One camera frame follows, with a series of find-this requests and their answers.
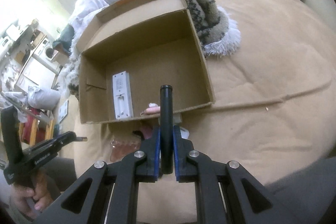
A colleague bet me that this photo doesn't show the white plastic bag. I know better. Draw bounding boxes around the white plastic bag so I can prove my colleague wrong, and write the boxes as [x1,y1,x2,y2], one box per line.
[27,86,60,110]

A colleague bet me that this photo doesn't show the fluffy grey white blanket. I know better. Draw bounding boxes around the fluffy grey white blanket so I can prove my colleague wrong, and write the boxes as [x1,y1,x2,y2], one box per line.
[185,0,241,57]

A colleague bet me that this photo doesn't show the clear pink toe separator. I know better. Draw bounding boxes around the clear pink toe separator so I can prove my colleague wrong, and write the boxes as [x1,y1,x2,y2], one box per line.
[110,136,142,163]

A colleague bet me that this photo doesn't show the brown cardboard box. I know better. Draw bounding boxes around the brown cardboard box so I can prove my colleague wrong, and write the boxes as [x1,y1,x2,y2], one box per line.
[76,0,215,124]

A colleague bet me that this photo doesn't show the white remote control back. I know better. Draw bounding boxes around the white remote control back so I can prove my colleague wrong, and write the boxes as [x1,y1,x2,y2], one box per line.
[112,71,133,120]

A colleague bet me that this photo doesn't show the teal upholstered armchair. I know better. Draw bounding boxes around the teal upholstered armchair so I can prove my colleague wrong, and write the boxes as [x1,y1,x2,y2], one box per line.
[52,24,75,57]

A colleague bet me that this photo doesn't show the pink foot keychain charm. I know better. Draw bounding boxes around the pink foot keychain charm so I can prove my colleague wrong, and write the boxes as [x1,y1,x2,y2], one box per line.
[140,103,161,116]

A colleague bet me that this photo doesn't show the white earbuds case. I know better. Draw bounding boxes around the white earbuds case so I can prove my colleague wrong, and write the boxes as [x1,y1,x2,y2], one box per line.
[180,127,190,139]

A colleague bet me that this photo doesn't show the white washing machine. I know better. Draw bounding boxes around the white washing machine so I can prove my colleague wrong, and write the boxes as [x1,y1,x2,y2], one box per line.
[34,38,58,68]

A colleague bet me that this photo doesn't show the beige bed sheet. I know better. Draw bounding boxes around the beige bed sheet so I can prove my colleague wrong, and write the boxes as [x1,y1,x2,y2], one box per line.
[75,0,335,223]

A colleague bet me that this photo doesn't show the wooden chair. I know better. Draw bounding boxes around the wooden chair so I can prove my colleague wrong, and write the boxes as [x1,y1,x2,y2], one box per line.
[19,118,55,146]

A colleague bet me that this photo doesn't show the person's left hand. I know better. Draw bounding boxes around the person's left hand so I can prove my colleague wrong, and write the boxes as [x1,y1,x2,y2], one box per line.
[10,170,54,219]

